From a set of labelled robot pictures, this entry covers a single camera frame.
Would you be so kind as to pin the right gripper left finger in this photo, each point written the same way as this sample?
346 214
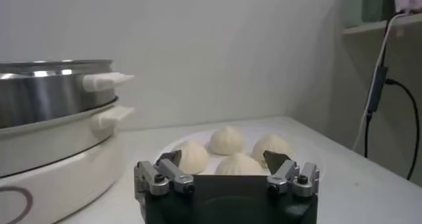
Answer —
174 176

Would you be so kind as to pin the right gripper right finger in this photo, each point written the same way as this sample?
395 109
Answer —
283 174

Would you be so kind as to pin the white steamed baozi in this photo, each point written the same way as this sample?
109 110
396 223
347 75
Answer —
194 159
272 144
239 166
227 141

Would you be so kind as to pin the stainless steel steamer basket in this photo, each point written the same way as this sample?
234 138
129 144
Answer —
43 97

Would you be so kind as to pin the white round plate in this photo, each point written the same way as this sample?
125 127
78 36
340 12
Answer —
306 159

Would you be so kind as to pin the black inline adapter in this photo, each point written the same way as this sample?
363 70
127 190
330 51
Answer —
379 87

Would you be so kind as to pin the white shelf board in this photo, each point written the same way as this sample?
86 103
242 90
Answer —
362 30

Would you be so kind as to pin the mint green appliance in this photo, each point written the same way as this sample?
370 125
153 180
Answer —
362 4

